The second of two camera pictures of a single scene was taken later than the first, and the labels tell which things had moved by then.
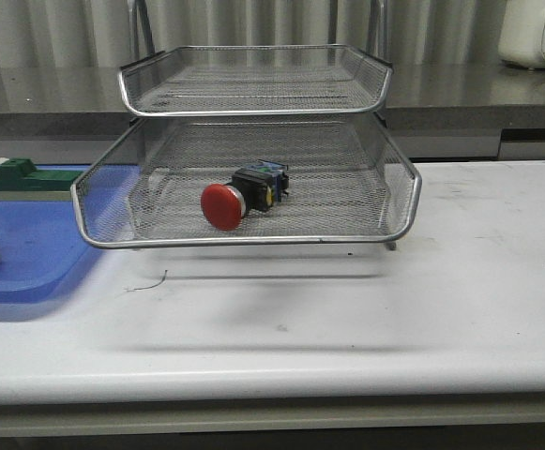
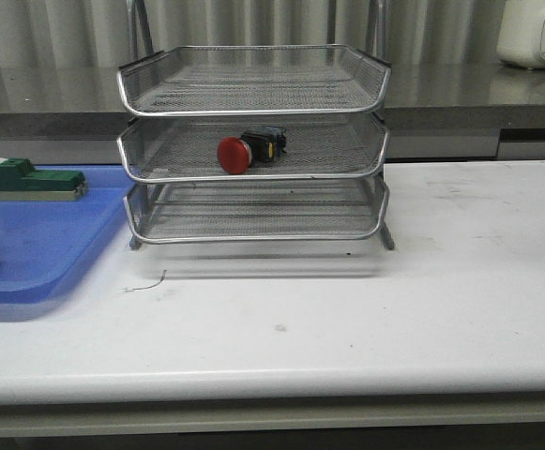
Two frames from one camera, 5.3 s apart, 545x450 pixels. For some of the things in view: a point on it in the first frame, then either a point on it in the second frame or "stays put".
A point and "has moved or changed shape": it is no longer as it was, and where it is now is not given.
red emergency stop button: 254,188 -> 235,155
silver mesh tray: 350,176 has moved or changed shape
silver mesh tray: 254,81 stays put
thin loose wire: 150,287 stays put
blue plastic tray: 44,245 stays put
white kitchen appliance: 537,34 stays put
